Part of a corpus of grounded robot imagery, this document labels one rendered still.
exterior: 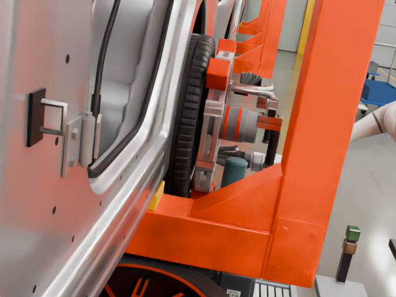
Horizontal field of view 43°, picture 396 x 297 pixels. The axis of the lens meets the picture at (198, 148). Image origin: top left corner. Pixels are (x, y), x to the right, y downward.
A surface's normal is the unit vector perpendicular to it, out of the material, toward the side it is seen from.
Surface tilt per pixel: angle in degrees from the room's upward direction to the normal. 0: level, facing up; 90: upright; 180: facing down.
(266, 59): 90
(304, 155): 90
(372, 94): 90
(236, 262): 90
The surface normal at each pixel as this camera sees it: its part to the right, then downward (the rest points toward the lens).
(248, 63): -0.11, 0.29
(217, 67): 0.03, -0.46
